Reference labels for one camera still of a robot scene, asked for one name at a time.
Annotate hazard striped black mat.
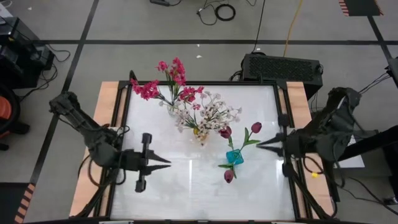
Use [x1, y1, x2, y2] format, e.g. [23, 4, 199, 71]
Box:
[338, 0, 384, 17]
[0, 182, 37, 224]

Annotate wooden table side board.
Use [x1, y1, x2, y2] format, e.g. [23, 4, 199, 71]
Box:
[68, 81, 128, 218]
[278, 81, 336, 218]

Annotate clear glass vase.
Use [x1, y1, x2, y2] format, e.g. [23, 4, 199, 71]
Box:
[166, 102, 181, 118]

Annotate black stand beam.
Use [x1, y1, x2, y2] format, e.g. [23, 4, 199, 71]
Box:
[338, 124, 398, 166]

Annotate black equipment cases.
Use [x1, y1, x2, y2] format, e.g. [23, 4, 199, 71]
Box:
[0, 17, 56, 90]

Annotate yellow glass vase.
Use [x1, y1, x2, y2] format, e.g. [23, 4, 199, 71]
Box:
[193, 126, 211, 142]

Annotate long yellow cable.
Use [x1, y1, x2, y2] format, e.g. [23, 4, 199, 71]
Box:
[282, 0, 304, 57]

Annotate black cable bundle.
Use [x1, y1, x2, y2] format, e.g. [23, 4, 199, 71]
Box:
[357, 72, 393, 94]

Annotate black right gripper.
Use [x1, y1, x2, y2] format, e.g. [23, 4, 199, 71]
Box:
[256, 114, 312, 179]

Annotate loose black cable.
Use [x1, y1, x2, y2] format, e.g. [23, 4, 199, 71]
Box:
[196, 0, 218, 26]

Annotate blue glass vase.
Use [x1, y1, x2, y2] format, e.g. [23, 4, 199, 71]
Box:
[226, 149, 245, 166]

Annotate white paper sign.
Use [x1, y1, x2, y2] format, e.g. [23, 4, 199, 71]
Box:
[337, 136, 365, 169]

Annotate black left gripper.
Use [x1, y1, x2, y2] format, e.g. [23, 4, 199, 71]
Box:
[119, 133, 172, 194]

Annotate black cable coil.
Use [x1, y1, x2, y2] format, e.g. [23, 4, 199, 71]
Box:
[215, 3, 236, 22]

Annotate pink flower bunch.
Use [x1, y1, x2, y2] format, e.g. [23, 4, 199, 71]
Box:
[174, 85, 205, 111]
[129, 78, 175, 108]
[156, 57, 188, 114]

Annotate orange black shop vacuum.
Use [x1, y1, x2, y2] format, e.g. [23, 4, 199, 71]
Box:
[0, 84, 31, 152]

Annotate long black cable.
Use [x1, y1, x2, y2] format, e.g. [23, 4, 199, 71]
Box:
[251, 0, 267, 53]

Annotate black computer case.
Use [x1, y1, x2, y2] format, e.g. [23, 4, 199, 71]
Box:
[241, 53, 323, 100]

